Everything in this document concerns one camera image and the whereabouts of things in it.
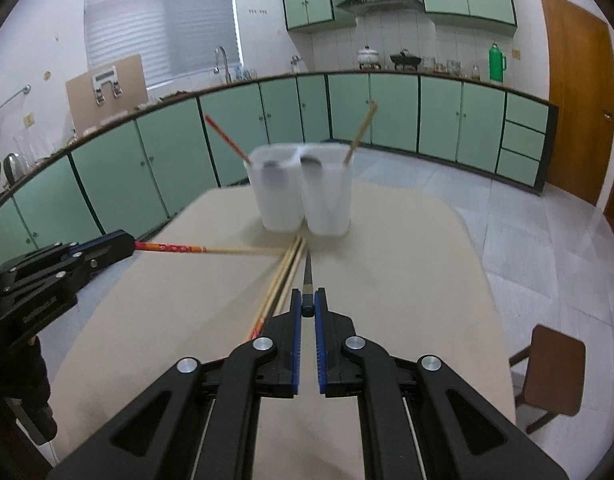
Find bamboo chopstick red patterned handle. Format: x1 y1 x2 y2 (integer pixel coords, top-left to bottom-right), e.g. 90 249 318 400
134 242 284 256

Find black chopstick silver band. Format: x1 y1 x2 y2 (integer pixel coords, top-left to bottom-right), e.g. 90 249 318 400
301 250 315 318

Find bamboo chopstick plain tan handle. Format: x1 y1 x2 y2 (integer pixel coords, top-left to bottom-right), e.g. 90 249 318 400
245 235 305 341

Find bamboo chopstick red orange handle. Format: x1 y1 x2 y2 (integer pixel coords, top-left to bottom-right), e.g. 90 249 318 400
204 114 252 165

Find shiny steel spoon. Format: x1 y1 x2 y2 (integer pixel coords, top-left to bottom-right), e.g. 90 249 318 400
301 156 322 167

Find tan chopstick brown handle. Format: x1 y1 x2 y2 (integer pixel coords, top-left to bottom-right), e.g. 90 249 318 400
343 102 377 166

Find dark brown chopstick red handle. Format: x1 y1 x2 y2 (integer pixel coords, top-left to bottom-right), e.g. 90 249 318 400
272 238 306 316

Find green lower kitchen cabinets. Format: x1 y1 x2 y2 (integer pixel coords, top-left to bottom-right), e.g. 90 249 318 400
0 72 559 261

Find brown wooden stool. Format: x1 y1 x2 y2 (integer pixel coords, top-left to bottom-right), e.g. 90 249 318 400
509 324 586 434

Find clear glass pitcher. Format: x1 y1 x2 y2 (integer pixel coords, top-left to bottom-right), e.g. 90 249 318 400
13 128 37 172

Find brown cardboard panel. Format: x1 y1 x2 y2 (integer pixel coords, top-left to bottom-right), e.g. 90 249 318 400
66 54 148 134

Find white double utensil holder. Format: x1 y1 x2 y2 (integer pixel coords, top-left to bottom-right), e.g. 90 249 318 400
244 142 354 237

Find chrome sink faucet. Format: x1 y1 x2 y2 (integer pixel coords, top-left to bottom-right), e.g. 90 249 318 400
214 46 232 84

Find window with white blinds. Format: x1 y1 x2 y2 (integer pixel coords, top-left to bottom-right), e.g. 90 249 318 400
83 0 242 87

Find glass jars on counter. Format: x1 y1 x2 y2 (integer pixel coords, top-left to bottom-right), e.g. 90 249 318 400
420 56 481 81

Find black wok pan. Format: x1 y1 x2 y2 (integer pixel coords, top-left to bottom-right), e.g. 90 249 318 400
389 49 422 72

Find white cooking pot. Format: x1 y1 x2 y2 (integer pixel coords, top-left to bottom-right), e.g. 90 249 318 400
357 46 381 70

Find green thermos flask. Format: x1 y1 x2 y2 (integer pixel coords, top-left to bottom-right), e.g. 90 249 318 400
488 44 507 84

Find wooden door near cabinets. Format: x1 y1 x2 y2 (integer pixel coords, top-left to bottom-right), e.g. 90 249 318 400
540 0 614 204

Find black range hood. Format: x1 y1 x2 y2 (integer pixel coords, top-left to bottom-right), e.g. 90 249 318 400
336 0 424 16

